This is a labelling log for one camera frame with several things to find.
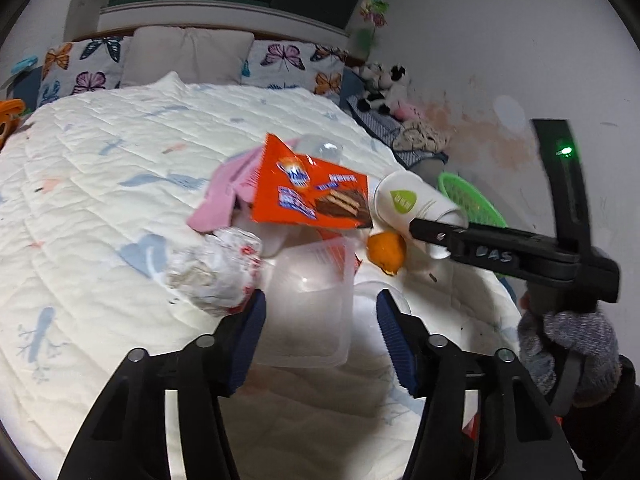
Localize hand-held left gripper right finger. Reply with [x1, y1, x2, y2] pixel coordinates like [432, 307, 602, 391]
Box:
[375, 289, 586, 480]

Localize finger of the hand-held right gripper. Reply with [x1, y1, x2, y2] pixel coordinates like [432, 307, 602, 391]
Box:
[407, 216, 451, 258]

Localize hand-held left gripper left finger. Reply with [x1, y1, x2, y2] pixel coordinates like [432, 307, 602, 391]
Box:
[57, 290, 268, 480]

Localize clear round plastic lid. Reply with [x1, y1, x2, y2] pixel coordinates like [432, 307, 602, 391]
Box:
[350, 280, 416, 341]

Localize white paper cup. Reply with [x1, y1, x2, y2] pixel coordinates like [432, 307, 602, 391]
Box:
[372, 170, 471, 261]

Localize green plastic basket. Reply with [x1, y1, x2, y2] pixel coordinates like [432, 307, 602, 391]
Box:
[437, 172, 508, 231]

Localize clear square plastic container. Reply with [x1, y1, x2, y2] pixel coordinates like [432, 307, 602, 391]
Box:
[255, 237, 356, 368]

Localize orange snack wrapper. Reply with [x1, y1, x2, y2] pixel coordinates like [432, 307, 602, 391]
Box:
[250, 132, 373, 231]

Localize person's right forearm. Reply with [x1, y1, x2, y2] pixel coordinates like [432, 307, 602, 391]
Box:
[550, 355, 640, 480]

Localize person's right hand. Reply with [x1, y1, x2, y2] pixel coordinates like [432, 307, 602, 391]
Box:
[517, 307, 622, 408]

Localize beige printed cloth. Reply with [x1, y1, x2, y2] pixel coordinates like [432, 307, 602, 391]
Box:
[392, 120, 451, 153]

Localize pink plush toy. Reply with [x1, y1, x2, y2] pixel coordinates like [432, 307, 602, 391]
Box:
[392, 100, 426, 121]

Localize pink cloth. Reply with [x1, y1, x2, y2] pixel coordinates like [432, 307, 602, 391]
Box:
[187, 147, 266, 233]

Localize black and white plush toy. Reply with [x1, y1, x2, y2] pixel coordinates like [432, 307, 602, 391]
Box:
[357, 62, 413, 113]

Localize blue bed sheet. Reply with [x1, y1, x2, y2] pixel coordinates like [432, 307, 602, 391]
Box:
[341, 69, 368, 108]

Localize white printed quilt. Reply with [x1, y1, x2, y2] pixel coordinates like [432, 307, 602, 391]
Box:
[0, 71, 521, 480]

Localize large butterfly print pillow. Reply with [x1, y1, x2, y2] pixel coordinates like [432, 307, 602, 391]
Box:
[240, 40, 348, 98]

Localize beige pillow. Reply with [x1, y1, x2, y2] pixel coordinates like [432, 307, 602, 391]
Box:
[120, 26, 256, 88]

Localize small butterfly print pillow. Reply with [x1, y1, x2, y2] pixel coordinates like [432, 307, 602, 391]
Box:
[37, 36, 133, 108]

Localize orange plush toy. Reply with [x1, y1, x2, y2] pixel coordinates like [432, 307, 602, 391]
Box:
[0, 100, 26, 147]

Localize colourful flower wall decoration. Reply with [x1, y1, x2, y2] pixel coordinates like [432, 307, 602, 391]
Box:
[356, 0, 391, 53]

